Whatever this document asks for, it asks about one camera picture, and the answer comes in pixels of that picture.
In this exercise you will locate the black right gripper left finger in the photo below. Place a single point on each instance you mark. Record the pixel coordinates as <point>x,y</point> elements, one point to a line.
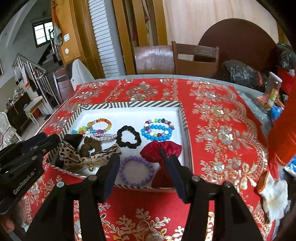
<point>106,177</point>

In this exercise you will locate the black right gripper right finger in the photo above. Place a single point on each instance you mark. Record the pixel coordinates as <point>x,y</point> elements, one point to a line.
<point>181,178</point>

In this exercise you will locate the red velvet bow clip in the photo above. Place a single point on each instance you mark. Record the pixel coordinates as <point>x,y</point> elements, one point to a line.
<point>153,153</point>

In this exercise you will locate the brown scrunchie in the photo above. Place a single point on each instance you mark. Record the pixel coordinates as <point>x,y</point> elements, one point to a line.
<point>90,147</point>

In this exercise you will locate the black scrunchie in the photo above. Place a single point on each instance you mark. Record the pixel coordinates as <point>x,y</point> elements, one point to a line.
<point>128,144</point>

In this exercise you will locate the leopard print bow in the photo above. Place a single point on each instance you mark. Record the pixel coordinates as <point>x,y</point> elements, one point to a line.
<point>72,160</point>

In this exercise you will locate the rhinestone hair clip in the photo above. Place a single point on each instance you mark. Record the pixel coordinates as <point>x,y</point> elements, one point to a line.
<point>103,137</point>

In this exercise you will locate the black cloth hair accessory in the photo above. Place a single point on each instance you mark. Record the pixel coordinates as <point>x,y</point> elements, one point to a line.
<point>73,139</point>

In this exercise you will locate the striped white tray box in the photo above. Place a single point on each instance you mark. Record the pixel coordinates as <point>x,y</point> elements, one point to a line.
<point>143,134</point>

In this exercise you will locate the red floral tablecloth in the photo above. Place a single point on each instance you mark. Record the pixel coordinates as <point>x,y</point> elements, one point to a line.
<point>210,121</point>

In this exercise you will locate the small white side table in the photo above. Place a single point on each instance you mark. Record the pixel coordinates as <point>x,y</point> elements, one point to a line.
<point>32,106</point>

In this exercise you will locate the white cloth rag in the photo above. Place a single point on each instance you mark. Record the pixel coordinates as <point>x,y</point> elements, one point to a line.
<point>275,195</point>

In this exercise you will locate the metal stair railing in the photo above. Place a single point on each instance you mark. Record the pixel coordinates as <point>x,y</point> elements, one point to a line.
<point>38,76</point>

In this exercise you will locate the white cushioned chair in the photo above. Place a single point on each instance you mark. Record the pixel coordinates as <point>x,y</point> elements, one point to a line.
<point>78,73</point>

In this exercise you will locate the dark wooden chair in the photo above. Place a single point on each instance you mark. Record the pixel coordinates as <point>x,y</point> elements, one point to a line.
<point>195,60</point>

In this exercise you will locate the black plastic bag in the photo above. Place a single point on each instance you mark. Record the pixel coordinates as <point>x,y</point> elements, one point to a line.
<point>236,72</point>

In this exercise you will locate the brown wooden chair back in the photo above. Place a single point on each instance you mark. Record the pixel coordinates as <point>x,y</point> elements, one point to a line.
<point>154,60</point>

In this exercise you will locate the clear snack jar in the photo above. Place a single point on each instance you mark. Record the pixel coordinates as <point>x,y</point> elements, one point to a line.
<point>271,91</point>

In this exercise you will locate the round dark wooden tabletop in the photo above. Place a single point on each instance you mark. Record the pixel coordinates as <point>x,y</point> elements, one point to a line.
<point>241,40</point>

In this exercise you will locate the white louvered panel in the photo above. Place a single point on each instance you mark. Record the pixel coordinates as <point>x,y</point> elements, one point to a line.
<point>102,20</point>

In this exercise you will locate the window with dark frame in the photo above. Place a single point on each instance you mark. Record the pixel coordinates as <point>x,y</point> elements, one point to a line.
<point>42,31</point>

